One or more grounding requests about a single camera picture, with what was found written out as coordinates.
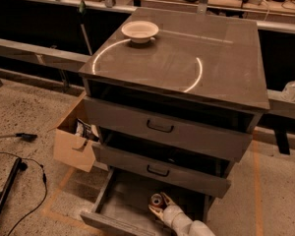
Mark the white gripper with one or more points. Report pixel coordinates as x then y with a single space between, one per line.
171 213

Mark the red coke can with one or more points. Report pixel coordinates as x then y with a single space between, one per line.
156 200

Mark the grey drawer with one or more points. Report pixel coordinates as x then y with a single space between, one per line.
167 130
172 165
121 208

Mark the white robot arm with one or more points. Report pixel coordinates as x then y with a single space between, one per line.
194 228

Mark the grey bottom drawer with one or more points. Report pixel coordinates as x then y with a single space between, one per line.
121 208

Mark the grey top drawer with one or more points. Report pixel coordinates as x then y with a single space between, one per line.
167 130

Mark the grey drawer cabinet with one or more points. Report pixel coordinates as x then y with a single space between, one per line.
203 69

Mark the cardboard box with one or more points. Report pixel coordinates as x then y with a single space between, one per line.
69 148

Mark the black bar on floor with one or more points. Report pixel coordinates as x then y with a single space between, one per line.
4 193

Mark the black-tipped tool on floor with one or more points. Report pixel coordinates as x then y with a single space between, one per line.
23 136

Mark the clear plastic bottle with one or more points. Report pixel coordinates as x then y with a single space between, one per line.
288 92

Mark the white bowl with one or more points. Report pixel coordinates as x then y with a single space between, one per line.
140 31

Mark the green-handled stick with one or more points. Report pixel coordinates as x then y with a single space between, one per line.
81 12

